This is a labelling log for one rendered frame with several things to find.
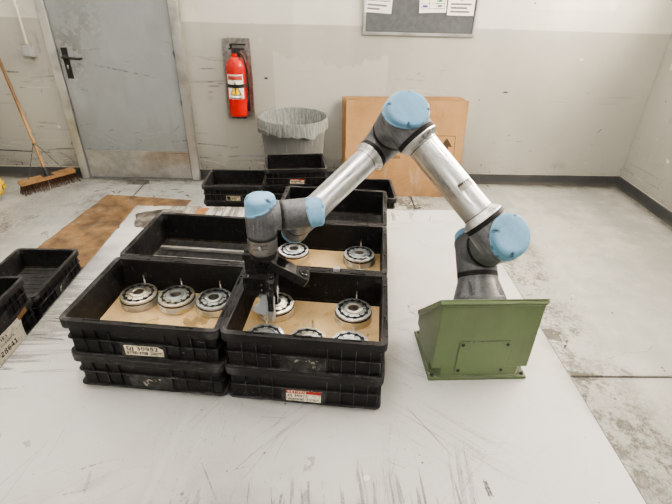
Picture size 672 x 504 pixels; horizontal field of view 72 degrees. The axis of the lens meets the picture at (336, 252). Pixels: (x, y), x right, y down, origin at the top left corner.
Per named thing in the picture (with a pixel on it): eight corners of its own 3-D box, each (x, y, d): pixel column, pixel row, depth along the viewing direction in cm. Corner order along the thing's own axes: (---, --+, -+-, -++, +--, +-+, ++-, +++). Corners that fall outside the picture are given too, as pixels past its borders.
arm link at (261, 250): (279, 229, 118) (274, 245, 111) (279, 245, 121) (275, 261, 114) (250, 228, 118) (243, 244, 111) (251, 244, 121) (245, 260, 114)
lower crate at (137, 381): (254, 326, 145) (252, 295, 139) (227, 400, 120) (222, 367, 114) (132, 316, 148) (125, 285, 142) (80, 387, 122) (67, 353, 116)
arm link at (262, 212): (280, 200, 107) (243, 203, 105) (282, 241, 113) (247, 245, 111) (276, 187, 114) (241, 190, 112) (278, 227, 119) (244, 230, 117)
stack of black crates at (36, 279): (38, 303, 241) (16, 247, 224) (96, 304, 242) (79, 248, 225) (-10, 357, 207) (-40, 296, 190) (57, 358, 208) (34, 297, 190)
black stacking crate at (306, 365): (383, 308, 137) (386, 276, 131) (383, 383, 112) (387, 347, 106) (253, 298, 140) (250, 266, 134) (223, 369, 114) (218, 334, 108)
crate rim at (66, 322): (250, 271, 135) (249, 264, 134) (218, 340, 109) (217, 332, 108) (118, 262, 137) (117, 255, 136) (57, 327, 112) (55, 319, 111)
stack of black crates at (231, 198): (270, 213, 338) (268, 170, 321) (266, 233, 312) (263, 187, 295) (216, 213, 337) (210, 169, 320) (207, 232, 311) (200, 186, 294)
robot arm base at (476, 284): (496, 309, 140) (493, 277, 142) (516, 303, 125) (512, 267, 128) (447, 309, 140) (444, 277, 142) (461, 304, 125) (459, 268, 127)
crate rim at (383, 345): (387, 281, 132) (387, 274, 131) (387, 354, 107) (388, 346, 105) (250, 271, 135) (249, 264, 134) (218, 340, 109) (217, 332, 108)
